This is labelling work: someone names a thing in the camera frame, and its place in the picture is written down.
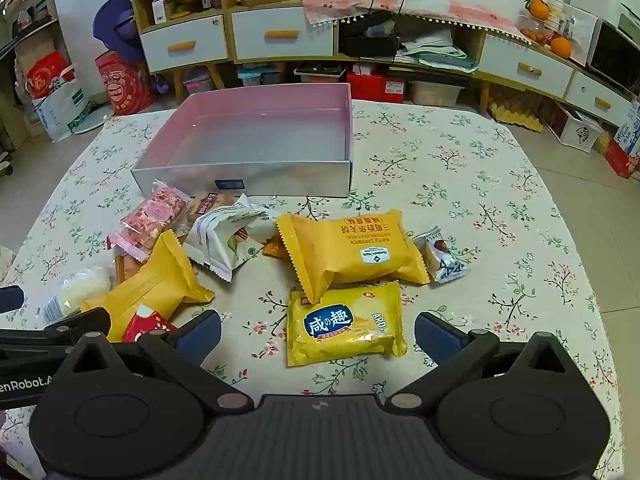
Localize pink silver cardboard box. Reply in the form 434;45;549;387
131;82;355;198

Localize black microwave oven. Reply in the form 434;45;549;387
585;19;640;98

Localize brown cardboard carton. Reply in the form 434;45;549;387
15;35;66;81

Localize plastic bin dark contents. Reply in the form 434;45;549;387
294;62;347;84

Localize yellow egg tray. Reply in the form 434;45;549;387
487;87;546;133

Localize large yellow snack packet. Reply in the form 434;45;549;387
276;209;432;306

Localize clear plastic storage bin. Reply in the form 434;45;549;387
409;80;463;107

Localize wooden bookshelf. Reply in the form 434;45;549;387
0;0;61;151

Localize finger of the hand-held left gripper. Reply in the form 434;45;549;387
44;307;112;346
0;286;26;315

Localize long low wooden cabinet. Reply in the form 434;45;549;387
336;10;640;128

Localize orange white biscuit packet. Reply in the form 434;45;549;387
261;236;290;261

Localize white printed carton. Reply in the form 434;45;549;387
550;102;606;153

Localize small orange snack packet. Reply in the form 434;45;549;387
114;254;146;288

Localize floral tablecloth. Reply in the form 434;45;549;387
0;97;626;480

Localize red gift bag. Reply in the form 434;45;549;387
95;50;155;116

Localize yellow biscuit packet blue label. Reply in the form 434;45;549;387
286;280;408;368

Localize purple hat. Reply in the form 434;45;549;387
92;0;147;63

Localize small clear plastic bin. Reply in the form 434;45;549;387
182;66;216;95

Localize brown snack packet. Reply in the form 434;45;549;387
186;191;238;231

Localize white green snack packet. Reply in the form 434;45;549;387
182;194;278;283

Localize red snack packet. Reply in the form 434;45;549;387
121;304;178;343

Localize red printed carton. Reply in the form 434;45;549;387
604;137;640;178

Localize black open box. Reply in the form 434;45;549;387
340;12;403;58

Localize pink checkered cloth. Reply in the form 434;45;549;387
301;0;553;50

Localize white round floor base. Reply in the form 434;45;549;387
67;105;118;136

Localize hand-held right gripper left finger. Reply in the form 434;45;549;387
55;310;253;411

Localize small silver snack packet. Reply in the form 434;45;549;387
411;226;471;283

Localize red cardboard box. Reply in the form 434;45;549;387
346;67;413;103

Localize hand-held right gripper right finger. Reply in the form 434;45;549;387
384;311;596;409

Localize plain yellow snack packet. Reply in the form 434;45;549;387
80;230;215;343

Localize red white bag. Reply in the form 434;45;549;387
25;51;77;101

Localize jar of small oranges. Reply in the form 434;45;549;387
517;15;556;46

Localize white green shopping bag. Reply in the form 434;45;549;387
32;62;93;143

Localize pink snack packet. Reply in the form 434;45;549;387
109;183;191;263

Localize pale white snack packet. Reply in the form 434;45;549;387
42;266;113;323

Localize pile of papers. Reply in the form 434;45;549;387
390;27;478;73

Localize blue lid plastic bin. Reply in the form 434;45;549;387
236;64;286;87

